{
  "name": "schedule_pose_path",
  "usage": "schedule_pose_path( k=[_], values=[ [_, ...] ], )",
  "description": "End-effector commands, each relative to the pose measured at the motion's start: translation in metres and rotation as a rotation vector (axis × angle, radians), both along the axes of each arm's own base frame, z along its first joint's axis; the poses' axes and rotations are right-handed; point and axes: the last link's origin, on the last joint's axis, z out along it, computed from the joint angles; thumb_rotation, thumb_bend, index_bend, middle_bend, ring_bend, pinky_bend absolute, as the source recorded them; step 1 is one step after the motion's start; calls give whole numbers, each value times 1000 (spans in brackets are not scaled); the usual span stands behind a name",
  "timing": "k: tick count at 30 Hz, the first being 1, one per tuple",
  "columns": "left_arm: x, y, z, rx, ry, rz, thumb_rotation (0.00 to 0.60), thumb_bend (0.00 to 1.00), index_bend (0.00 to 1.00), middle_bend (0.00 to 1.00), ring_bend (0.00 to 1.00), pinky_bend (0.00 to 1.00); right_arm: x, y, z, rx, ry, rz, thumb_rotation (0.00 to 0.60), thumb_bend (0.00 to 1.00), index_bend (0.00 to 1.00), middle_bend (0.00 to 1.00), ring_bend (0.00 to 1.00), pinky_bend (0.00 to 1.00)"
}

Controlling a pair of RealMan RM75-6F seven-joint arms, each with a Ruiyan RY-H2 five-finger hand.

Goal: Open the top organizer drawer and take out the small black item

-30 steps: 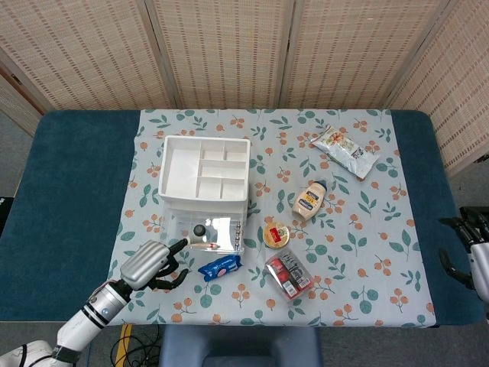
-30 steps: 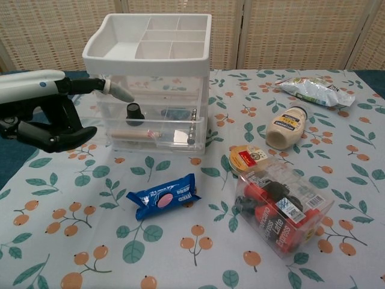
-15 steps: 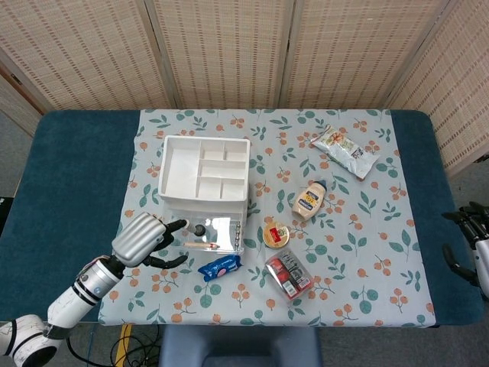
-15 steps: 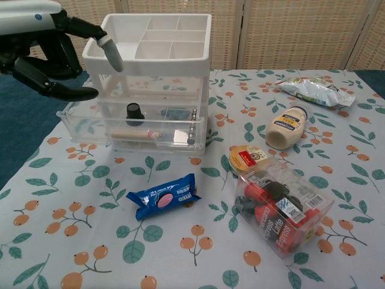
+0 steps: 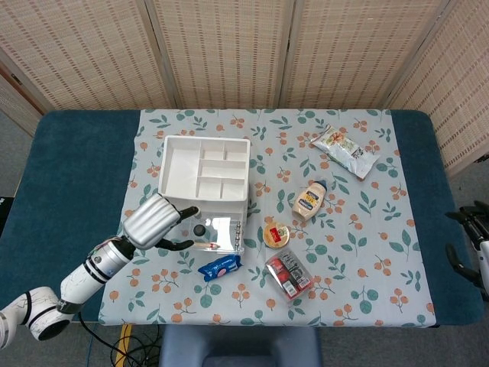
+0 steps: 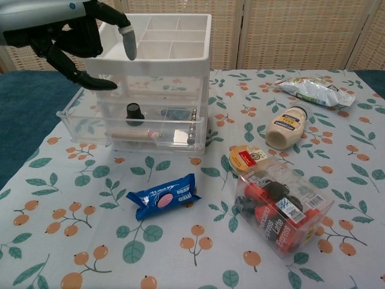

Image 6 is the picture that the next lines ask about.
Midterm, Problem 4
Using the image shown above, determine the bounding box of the wooden pencil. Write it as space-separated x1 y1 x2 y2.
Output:
111 129 163 140

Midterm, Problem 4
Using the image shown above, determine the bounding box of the blue cookie pack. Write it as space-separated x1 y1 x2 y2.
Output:
125 173 202 222

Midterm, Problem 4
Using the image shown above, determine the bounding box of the small black cone bottle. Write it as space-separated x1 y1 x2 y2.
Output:
125 102 146 127

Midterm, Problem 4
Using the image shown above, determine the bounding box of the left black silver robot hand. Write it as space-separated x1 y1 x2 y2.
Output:
0 0 138 91

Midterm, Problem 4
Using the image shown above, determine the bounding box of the mayonnaise squeeze bottle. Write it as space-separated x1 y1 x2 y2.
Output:
266 101 309 150

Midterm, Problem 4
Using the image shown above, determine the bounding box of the floral leaf berry tablecloth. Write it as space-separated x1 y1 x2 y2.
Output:
0 68 385 289

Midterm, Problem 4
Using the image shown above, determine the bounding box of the round yellow red tin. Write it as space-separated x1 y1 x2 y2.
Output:
228 144 268 177

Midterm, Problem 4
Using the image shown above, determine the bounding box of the white green snack bag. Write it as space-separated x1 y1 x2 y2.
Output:
276 76 356 108

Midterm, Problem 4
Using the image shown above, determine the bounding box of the clear drawer with pencil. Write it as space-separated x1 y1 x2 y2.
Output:
56 87 208 149

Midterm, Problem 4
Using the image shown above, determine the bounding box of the clear box of coffee capsules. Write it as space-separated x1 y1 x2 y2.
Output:
234 156 336 259

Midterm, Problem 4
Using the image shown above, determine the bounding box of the string of metal beads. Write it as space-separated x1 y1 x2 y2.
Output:
188 108 198 145

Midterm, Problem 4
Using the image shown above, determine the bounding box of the white drawer organizer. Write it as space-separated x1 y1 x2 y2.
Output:
85 13 213 154

